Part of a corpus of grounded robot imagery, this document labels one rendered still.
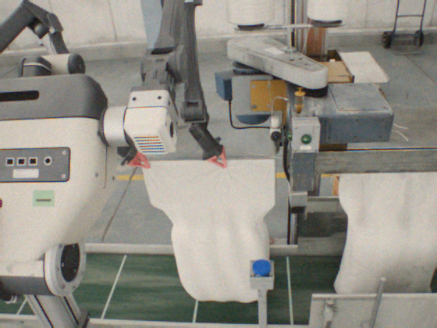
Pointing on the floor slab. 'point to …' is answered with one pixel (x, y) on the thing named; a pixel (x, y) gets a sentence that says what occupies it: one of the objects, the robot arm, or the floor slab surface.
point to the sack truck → (404, 35)
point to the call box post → (262, 308)
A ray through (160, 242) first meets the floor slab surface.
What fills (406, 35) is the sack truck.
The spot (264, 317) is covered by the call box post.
